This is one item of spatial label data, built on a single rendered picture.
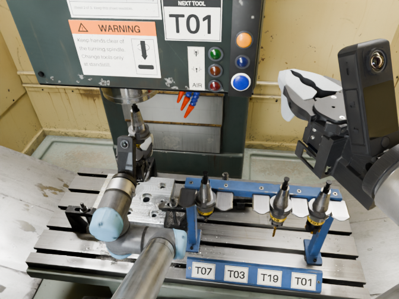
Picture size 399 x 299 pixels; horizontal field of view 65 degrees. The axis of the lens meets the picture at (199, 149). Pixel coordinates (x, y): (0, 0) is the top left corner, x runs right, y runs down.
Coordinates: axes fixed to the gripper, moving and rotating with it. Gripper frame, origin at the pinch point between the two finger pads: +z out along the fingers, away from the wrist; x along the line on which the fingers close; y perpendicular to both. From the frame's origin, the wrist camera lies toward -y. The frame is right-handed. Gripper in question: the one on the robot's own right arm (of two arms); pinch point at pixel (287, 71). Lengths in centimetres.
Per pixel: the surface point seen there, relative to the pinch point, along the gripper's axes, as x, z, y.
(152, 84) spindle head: -14.5, 21.7, 9.7
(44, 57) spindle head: -32.5, 32.0, 4.9
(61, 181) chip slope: -53, 107, 105
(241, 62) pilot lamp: -0.2, 12.6, 4.1
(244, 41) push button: 0.0, 12.3, 0.1
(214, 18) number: -4.1, 15.5, -3.3
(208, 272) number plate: -5, 15, 80
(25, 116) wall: -66, 159, 90
